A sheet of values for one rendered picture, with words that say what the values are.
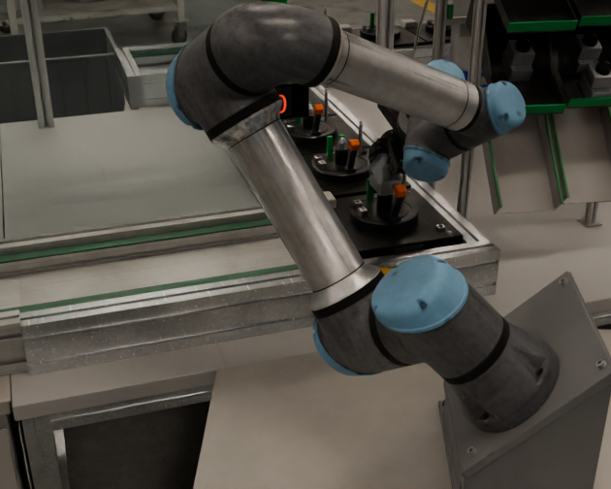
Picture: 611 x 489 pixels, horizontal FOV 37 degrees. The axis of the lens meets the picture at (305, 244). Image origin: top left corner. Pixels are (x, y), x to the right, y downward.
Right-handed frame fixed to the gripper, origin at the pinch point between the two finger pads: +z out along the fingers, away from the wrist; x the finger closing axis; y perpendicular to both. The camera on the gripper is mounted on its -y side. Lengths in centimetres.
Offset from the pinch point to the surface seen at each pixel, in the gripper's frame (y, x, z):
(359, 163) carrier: -12.0, 3.5, 22.3
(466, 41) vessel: -58, 55, 48
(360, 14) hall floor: -349, 202, 440
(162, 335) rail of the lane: 26, -49, 2
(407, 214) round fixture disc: 9.3, 3.5, 4.4
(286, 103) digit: -14.4, -17.5, -3.7
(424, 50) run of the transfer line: -80, 61, 86
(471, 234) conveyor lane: 16.2, 14.7, 2.7
